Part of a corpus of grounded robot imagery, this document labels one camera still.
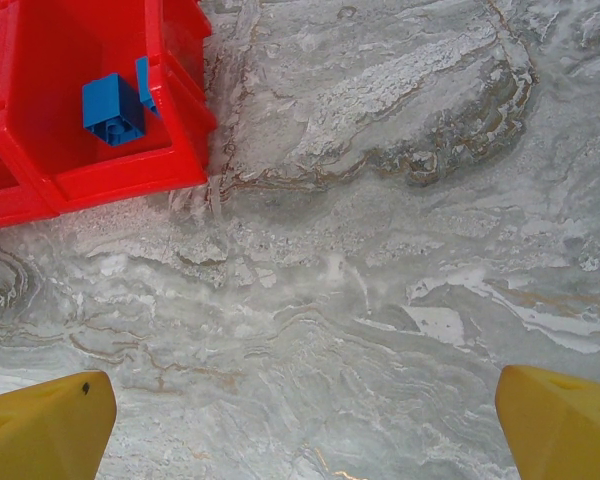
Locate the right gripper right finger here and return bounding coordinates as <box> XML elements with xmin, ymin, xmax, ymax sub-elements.
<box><xmin>495</xmin><ymin>364</ymin><xmax>600</xmax><ymax>480</ymax></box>

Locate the red plastic bin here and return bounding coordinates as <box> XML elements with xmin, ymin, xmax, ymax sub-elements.
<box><xmin>0</xmin><ymin>0</ymin><xmax>218</xmax><ymax>204</ymax></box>
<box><xmin>0</xmin><ymin>0</ymin><xmax>62</xmax><ymax>234</ymax></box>

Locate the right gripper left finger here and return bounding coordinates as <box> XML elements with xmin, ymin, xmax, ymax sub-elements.
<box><xmin>0</xmin><ymin>369</ymin><xmax>118</xmax><ymax>480</ymax></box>

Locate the blue lego brick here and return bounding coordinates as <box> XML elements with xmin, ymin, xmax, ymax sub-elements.
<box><xmin>81</xmin><ymin>73</ymin><xmax>147</xmax><ymax>148</ymax></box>
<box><xmin>135</xmin><ymin>55</ymin><xmax>163</xmax><ymax>119</ymax></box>

